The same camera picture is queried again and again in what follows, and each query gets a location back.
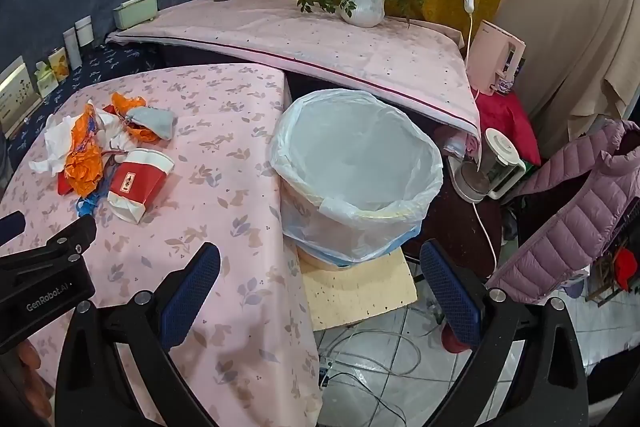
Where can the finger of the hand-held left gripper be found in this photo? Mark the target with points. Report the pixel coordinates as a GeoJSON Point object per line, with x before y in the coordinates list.
{"type": "Point", "coordinates": [65, 239]}
{"type": "Point", "coordinates": [12, 227]}

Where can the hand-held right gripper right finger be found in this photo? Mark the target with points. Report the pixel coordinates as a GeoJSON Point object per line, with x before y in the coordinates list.
{"type": "Point", "coordinates": [450, 302]}

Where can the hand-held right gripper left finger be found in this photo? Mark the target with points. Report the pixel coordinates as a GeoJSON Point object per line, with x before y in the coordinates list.
{"type": "Point", "coordinates": [190, 302]}

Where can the large orange plastic bag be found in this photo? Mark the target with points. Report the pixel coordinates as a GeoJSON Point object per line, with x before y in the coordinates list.
{"type": "Point", "coordinates": [85, 157]}

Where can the red paper cup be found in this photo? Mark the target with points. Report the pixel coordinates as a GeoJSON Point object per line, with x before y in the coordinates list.
{"type": "Point", "coordinates": [135, 184]}

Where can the white tissue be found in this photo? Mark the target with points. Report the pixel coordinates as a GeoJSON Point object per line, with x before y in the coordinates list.
{"type": "Point", "coordinates": [50, 142]}

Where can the white-lined trash bin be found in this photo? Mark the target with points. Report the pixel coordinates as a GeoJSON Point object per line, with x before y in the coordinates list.
{"type": "Point", "coordinates": [350, 157]}

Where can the person's left hand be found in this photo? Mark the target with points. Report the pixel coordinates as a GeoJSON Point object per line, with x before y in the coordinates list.
{"type": "Point", "coordinates": [32, 377]}

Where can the red thermos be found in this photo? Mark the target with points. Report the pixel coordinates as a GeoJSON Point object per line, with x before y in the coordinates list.
{"type": "Point", "coordinates": [454, 341]}

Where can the blue plastic scrap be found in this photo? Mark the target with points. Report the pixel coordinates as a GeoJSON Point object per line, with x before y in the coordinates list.
{"type": "Point", "coordinates": [90, 204]}

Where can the flat red packet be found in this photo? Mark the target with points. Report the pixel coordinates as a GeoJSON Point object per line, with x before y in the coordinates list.
{"type": "Point", "coordinates": [64, 184]}

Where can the dark brown side table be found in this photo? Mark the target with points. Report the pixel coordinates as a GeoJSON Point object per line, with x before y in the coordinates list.
{"type": "Point", "coordinates": [460, 232]}

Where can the pale yellow board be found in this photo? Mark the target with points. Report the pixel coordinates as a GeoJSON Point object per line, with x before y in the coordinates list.
{"type": "Point", "coordinates": [350, 297]}

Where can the framed white card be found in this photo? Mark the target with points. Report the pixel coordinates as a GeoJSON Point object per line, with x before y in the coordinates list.
{"type": "Point", "coordinates": [17, 94]}

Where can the white glass electric kettle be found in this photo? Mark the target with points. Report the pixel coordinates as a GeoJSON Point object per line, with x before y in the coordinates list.
{"type": "Point", "coordinates": [482, 172]}

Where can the grey cloth piece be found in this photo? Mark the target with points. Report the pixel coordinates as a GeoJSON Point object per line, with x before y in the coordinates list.
{"type": "Point", "coordinates": [150, 119]}

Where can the green print packet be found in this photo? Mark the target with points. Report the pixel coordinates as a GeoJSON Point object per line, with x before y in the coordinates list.
{"type": "Point", "coordinates": [45, 79]}

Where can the purple puffer jacket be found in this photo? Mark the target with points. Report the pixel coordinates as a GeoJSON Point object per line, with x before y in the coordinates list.
{"type": "Point", "coordinates": [575, 217]}

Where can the folded pink white cloth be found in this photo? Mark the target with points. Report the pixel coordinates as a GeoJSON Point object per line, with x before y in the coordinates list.
{"type": "Point", "coordinates": [457, 142]}

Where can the orange print packet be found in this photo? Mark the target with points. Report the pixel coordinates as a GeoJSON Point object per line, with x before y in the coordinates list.
{"type": "Point", "coordinates": [59, 64]}

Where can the red cloth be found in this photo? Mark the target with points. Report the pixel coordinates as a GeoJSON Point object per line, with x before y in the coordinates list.
{"type": "Point", "coordinates": [505, 127]}

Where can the navy floral cloth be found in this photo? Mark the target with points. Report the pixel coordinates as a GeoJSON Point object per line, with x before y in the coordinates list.
{"type": "Point", "coordinates": [110, 59]}

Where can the white canister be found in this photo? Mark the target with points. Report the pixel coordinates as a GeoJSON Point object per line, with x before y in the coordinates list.
{"type": "Point", "coordinates": [84, 32]}
{"type": "Point", "coordinates": [72, 49]}

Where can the white blue-print cup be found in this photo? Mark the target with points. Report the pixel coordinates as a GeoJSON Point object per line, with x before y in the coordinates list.
{"type": "Point", "coordinates": [504, 84]}

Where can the pale green box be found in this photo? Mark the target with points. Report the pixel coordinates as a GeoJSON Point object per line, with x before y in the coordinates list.
{"type": "Point", "coordinates": [134, 12]}

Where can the pink water kettle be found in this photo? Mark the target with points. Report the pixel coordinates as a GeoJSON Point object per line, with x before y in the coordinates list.
{"type": "Point", "coordinates": [487, 57]}

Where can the pink dotted tablecloth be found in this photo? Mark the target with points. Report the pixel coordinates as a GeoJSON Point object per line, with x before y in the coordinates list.
{"type": "Point", "coordinates": [300, 37]}

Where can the beige curtain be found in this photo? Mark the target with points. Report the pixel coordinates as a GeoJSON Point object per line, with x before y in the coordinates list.
{"type": "Point", "coordinates": [565, 7]}

